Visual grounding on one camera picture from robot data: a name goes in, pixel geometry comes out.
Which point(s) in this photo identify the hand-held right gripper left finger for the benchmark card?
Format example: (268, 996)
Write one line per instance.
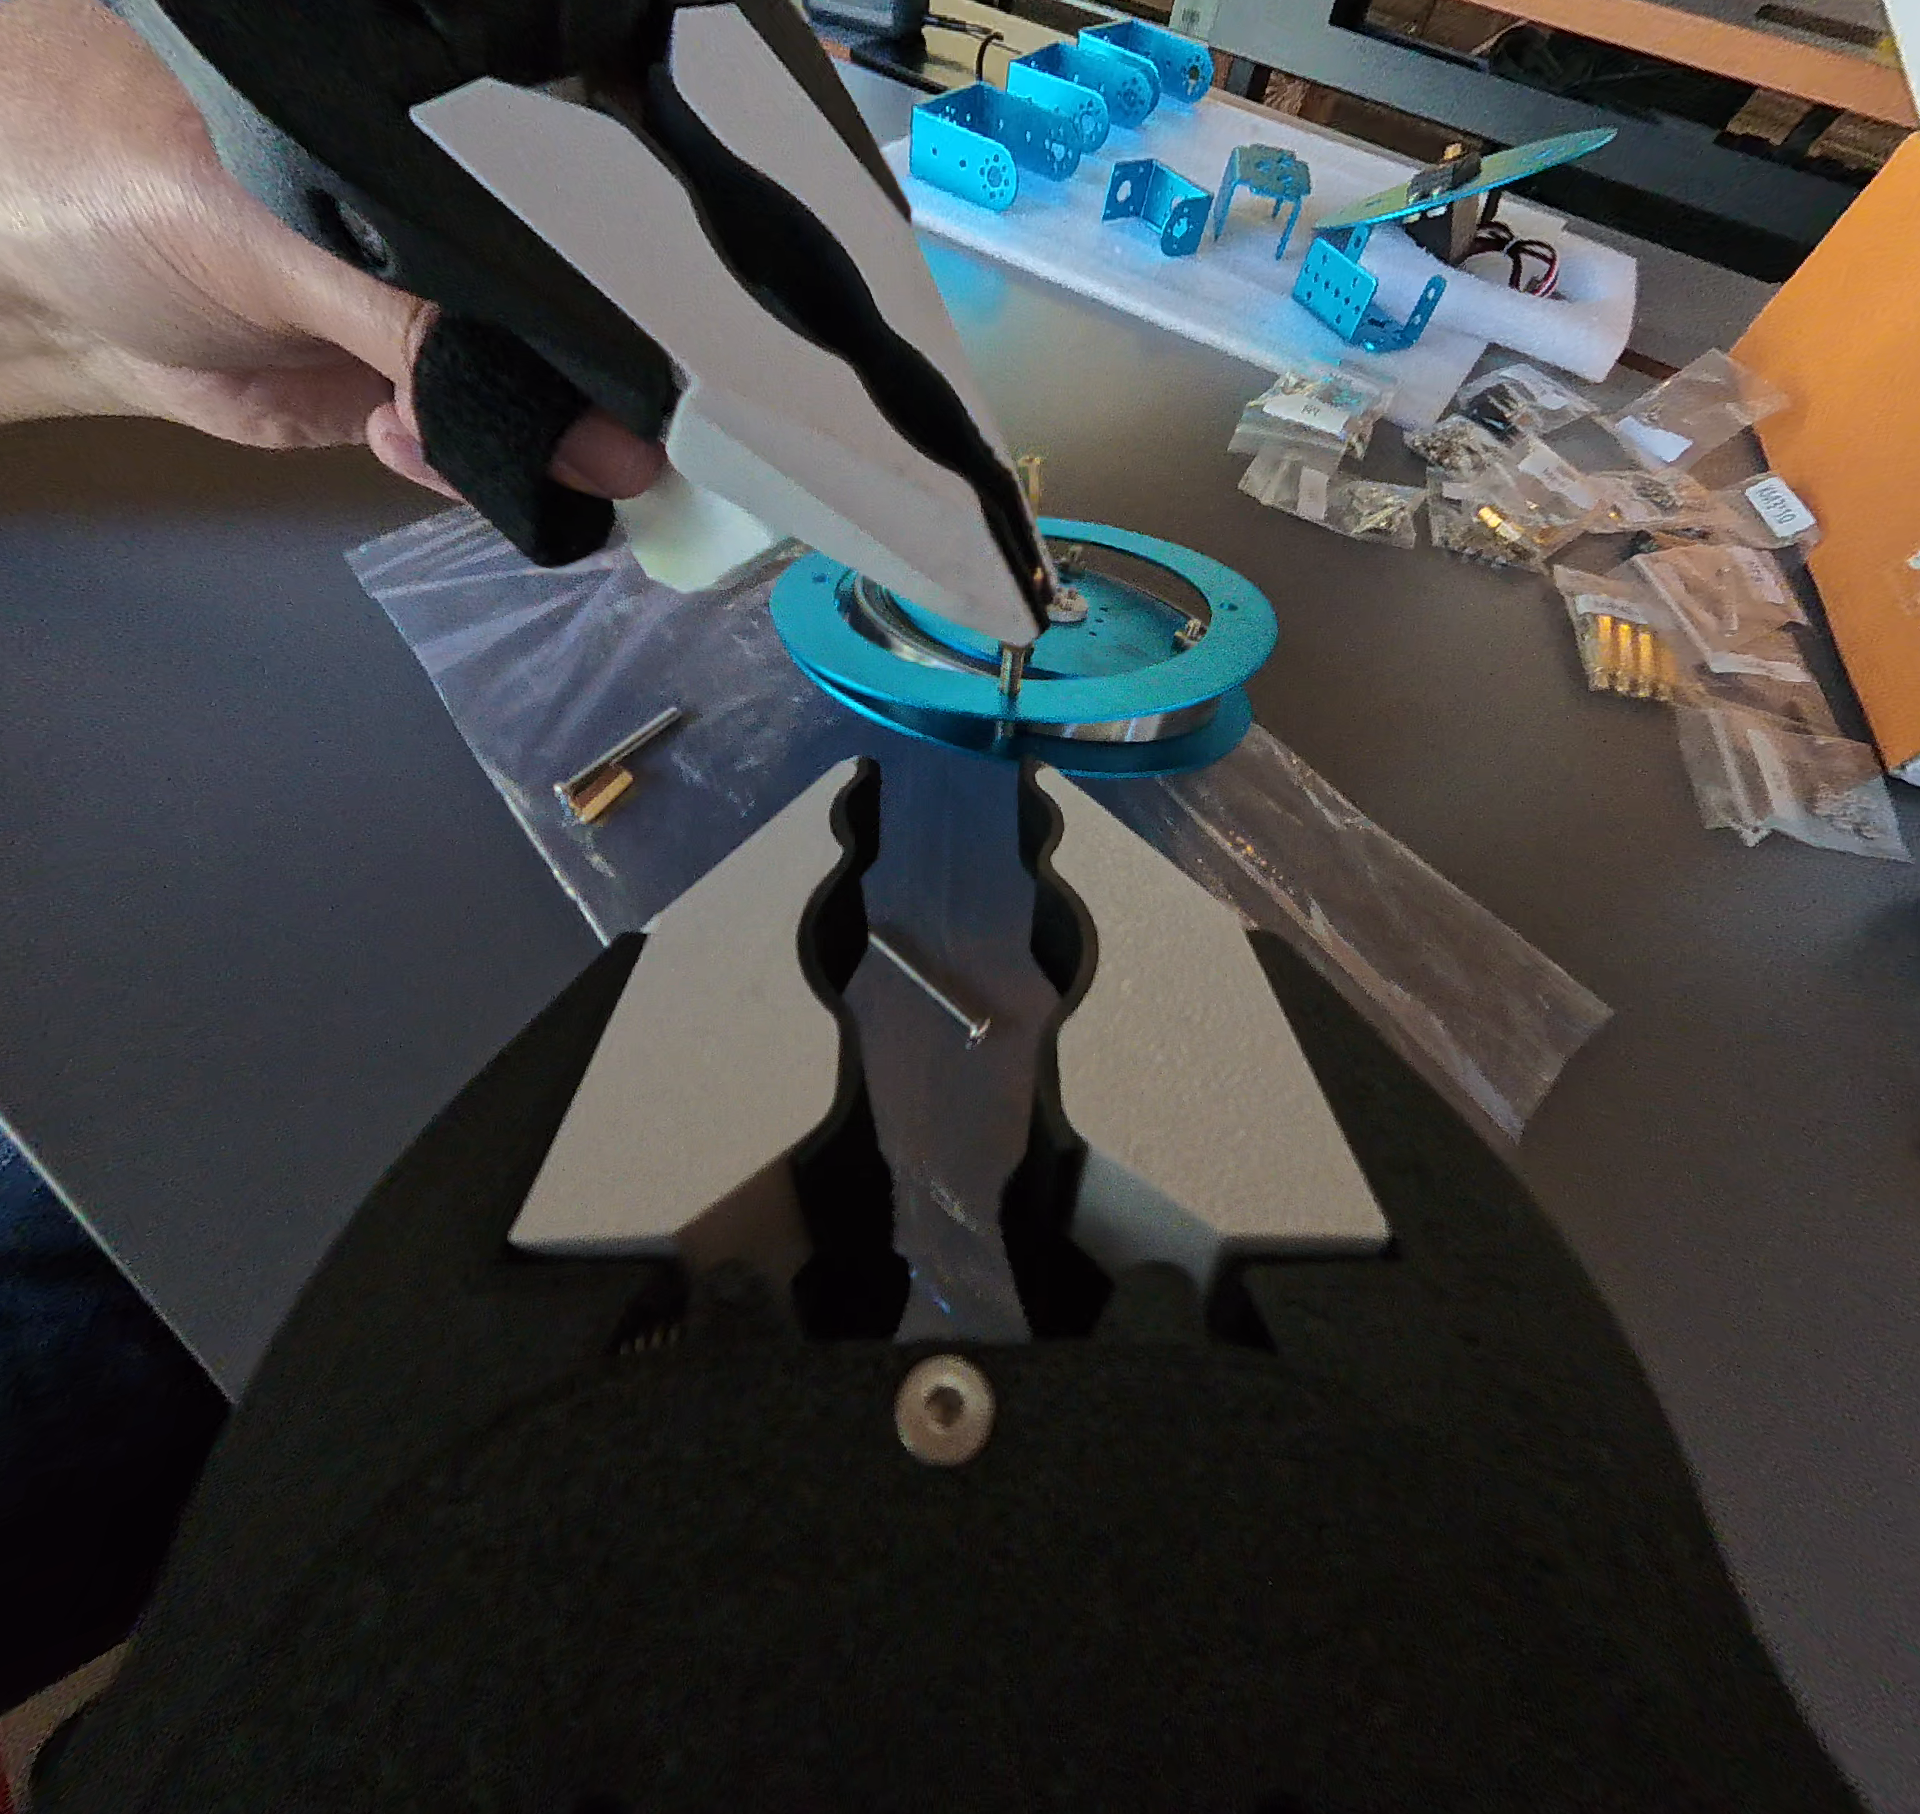
(691, 1093)

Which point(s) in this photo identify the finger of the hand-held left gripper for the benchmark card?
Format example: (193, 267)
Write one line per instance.
(810, 165)
(675, 299)

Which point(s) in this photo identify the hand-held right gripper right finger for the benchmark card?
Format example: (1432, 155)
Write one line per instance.
(1215, 1093)

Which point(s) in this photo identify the blue round turntable assembly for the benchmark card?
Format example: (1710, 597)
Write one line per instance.
(1231, 631)

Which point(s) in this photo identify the grey desk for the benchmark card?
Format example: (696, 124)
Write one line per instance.
(225, 870)

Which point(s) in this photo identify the person's left hand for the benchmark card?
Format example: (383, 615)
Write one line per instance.
(150, 268)

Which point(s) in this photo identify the long steel screw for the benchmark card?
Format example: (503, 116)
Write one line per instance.
(929, 990)
(653, 728)

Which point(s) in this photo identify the white foam sheet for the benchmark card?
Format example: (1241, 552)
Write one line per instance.
(1081, 249)

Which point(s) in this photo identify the clear plastic bag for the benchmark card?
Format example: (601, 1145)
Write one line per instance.
(495, 613)

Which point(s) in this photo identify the blue oval plate with servo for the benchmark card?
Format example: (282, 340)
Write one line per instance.
(1500, 165)

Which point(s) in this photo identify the pile of small hardware bags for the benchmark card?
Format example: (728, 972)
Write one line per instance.
(1724, 613)

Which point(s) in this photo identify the orange and white cardboard box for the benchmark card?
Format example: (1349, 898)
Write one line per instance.
(1861, 418)

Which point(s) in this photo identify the blue metal u bracket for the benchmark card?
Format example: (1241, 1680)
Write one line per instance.
(960, 141)

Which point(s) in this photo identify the small blue metal bracket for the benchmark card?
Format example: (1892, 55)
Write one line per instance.
(1139, 187)

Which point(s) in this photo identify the blue arched metal bracket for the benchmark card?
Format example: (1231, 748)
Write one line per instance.
(1260, 171)

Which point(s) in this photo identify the blue perforated metal bracket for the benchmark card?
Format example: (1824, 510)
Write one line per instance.
(1334, 292)

